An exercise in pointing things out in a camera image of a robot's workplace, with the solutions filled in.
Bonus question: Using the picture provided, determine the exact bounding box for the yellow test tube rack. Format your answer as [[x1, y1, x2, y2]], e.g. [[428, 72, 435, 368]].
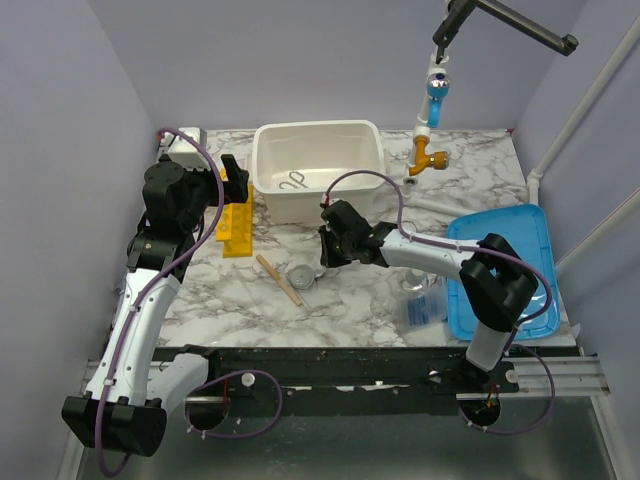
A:
[[215, 183, 253, 258]]

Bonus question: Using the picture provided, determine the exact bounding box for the round watch glass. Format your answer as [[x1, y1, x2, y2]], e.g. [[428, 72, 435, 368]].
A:
[[287, 265, 326, 290]]

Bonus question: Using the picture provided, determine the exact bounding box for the white plastic tub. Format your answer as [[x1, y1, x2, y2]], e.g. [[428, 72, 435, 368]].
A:
[[249, 120, 387, 225]]

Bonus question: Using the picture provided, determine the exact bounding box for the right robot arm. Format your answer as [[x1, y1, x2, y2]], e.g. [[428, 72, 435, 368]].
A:
[[319, 200, 539, 392]]

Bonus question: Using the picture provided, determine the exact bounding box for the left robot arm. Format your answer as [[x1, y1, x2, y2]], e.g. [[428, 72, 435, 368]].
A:
[[61, 154, 250, 457]]

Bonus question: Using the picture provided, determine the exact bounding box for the glass stirring rod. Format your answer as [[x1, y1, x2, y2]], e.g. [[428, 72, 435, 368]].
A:
[[289, 283, 314, 312]]

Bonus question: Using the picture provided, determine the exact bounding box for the clear glass flask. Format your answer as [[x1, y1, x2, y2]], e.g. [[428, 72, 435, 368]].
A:
[[399, 269, 429, 292]]

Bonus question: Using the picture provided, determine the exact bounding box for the wooden stick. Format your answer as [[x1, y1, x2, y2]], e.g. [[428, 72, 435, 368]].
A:
[[256, 254, 303, 307]]

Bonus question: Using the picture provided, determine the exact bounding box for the bag of blue pipettes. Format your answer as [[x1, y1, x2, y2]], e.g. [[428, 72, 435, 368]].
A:
[[395, 277, 448, 334]]

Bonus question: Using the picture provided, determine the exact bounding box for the faucet pipe assembly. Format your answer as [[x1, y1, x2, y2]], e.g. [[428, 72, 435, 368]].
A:
[[402, 51, 451, 199]]

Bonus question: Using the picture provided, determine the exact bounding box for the blue plastic tray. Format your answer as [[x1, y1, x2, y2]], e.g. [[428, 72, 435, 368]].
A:
[[446, 204, 561, 341]]

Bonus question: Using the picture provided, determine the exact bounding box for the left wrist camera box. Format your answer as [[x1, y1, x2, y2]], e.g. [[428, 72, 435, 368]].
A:
[[167, 127, 209, 171]]

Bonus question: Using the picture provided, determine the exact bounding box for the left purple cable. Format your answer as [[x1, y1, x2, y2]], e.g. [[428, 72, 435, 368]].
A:
[[94, 128, 286, 476]]

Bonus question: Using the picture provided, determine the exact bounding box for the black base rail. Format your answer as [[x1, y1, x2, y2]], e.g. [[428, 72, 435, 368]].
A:
[[152, 345, 577, 425]]

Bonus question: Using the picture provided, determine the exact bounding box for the white wall pipe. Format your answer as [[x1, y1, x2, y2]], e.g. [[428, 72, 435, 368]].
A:
[[526, 17, 639, 274]]

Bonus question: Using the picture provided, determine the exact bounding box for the black overhead camera arm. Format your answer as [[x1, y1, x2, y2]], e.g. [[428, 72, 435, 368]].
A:
[[432, 0, 579, 64]]

